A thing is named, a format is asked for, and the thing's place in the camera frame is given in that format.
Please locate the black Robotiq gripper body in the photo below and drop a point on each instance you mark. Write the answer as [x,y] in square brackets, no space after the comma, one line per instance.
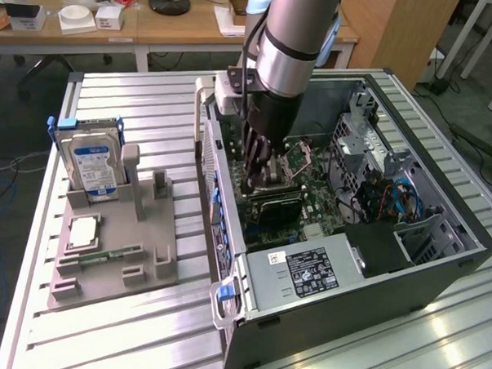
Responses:
[273,116]

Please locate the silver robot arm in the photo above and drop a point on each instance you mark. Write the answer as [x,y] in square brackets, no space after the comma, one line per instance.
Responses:
[288,51]

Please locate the metal socket cover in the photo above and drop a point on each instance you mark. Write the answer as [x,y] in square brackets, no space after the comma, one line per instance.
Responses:
[299,152]

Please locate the metal drive cage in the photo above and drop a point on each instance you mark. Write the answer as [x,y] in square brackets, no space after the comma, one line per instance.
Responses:
[354,144]

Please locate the white paper stack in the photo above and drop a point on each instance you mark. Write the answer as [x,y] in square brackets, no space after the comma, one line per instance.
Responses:
[228,24]

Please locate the brown cardboard box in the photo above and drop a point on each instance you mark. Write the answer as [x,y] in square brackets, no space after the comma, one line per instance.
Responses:
[237,2]

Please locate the grey power supply unit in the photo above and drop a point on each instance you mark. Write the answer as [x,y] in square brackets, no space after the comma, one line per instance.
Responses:
[307,273]

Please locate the black plastic shroud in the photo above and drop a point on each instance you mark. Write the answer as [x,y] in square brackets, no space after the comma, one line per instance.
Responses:
[378,249]

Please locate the wooden cabinet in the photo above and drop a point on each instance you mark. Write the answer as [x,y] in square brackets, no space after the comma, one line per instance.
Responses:
[399,36]

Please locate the black round lamp base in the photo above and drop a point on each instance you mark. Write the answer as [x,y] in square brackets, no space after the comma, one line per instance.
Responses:
[170,3]

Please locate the grey parts rack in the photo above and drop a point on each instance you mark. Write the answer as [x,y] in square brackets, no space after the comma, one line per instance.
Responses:
[117,236]

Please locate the hard disk with blue caddy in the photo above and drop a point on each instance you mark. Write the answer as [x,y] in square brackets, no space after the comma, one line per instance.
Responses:
[91,165]

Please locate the black power adapter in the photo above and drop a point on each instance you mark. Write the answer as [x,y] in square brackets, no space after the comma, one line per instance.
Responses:
[438,87]

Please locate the grey disk bay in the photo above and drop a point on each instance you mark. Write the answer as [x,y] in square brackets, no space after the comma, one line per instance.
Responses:
[427,237]

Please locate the green RAM stick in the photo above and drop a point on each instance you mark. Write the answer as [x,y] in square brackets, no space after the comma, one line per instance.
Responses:
[104,257]

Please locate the black open PC case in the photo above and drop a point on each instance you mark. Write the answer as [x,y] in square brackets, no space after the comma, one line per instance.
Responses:
[346,319]

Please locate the silver CPU chip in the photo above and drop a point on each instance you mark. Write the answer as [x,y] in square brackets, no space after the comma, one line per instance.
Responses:
[83,232]

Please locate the red packet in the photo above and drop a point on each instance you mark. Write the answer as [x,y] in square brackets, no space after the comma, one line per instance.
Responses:
[125,0]

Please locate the small white box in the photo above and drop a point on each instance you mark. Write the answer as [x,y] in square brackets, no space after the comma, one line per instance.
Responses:
[110,19]

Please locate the black stand base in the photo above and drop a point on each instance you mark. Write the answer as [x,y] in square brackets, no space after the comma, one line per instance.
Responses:
[484,142]

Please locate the white round holder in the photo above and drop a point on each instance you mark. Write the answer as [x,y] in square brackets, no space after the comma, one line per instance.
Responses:
[77,22]

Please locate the black office chair base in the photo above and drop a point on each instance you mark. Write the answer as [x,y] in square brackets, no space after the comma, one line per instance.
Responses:
[33,75]

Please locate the wooden desk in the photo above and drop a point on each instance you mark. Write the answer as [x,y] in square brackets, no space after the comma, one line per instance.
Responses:
[40,36]

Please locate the white box with black lid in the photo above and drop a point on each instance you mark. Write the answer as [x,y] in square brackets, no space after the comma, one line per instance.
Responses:
[26,21]

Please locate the orange envelope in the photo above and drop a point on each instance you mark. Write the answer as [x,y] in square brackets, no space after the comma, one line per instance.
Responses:
[0,20]

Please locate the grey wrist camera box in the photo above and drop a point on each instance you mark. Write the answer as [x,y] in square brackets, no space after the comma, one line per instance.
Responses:
[227,100]

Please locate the white table frame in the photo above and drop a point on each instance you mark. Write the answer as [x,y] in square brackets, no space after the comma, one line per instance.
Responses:
[461,38]

